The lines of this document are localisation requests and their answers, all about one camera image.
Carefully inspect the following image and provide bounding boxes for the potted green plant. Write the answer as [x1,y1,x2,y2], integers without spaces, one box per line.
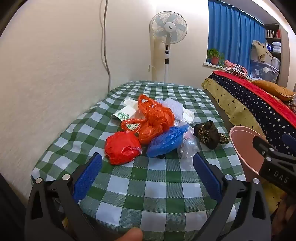
[207,48,225,66]

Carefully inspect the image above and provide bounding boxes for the green checkered tablecloth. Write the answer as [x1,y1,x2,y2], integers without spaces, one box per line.
[31,80,247,241]

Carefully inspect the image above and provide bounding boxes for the white bag with green print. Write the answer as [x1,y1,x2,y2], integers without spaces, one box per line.
[111,97,142,132]

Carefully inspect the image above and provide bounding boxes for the grey wall cable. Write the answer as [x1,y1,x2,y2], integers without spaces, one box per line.
[100,0,111,92]

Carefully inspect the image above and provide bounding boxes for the white plastic bag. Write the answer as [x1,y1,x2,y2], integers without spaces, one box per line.
[181,109,195,127]

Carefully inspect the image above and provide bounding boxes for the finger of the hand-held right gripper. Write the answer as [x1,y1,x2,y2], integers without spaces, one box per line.
[282,133,296,151]
[253,136,278,163]

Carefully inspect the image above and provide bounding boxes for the dark floral wrapper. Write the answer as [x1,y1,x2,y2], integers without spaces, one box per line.
[193,120,230,150]

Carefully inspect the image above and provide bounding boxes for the blue plastic bag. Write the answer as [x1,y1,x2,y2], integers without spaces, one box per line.
[146,124,190,159]

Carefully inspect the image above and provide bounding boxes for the person's left hand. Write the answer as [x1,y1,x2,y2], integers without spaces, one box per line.
[117,227,144,241]

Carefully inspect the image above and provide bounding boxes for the pale lilac foam net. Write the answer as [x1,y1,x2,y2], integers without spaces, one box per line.
[156,98,185,123]

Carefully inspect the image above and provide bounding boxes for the pink plastic bin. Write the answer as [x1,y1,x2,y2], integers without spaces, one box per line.
[229,126,270,183]

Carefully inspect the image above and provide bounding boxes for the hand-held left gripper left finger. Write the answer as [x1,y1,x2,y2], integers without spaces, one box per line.
[24,152,109,241]

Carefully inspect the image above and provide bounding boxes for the star-print quilt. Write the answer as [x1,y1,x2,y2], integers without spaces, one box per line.
[201,71,296,156]

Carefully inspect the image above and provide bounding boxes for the striped clothes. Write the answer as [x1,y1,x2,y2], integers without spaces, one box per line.
[225,64,248,79]

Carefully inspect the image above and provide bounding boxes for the orange plastic bag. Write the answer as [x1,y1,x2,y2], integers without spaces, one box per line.
[121,94,175,145]

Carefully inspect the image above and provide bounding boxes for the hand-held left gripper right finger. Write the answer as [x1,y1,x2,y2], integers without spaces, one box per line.
[185,153,272,241]

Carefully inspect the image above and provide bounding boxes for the red blanket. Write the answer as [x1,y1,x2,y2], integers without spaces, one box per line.
[213,71,296,128]

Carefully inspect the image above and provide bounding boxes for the red plastic bag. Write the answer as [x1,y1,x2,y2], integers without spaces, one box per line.
[105,131,142,165]

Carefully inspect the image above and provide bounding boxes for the white windowsill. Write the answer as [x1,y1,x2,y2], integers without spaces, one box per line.
[203,61,228,70]

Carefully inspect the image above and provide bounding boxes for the clear plastic bag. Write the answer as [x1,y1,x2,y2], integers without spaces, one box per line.
[177,126,200,160]

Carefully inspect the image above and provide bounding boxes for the white standing fan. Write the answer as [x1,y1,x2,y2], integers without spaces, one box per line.
[149,11,188,83]

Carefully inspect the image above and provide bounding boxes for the clear storage box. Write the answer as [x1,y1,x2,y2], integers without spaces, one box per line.
[250,60,280,84]

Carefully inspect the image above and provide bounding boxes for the orange pillow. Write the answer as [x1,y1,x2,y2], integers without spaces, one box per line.
[252,80,295,101]

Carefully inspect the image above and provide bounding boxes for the beige jacket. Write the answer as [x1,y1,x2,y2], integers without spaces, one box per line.
[252,40,272,62]

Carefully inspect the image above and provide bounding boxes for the blue curtain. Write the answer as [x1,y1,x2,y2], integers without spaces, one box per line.
[208,0,266,64]

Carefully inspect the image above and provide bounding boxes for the bookshelf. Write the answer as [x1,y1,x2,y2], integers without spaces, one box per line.
[264,23,282,70]

